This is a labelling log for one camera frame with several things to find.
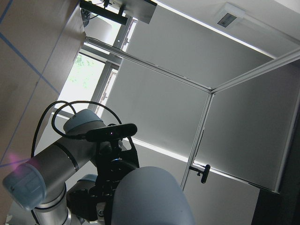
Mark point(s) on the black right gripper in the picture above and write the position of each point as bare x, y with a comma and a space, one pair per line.
91, 198

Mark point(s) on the brown paper table cover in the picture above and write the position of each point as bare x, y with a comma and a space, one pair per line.
39, 40

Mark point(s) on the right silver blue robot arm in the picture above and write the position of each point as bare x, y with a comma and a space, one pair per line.
74, 179

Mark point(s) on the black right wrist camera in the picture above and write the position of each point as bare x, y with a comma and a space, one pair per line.
110, 133

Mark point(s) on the black mounted side camera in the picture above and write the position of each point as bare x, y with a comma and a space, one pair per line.
203, 174

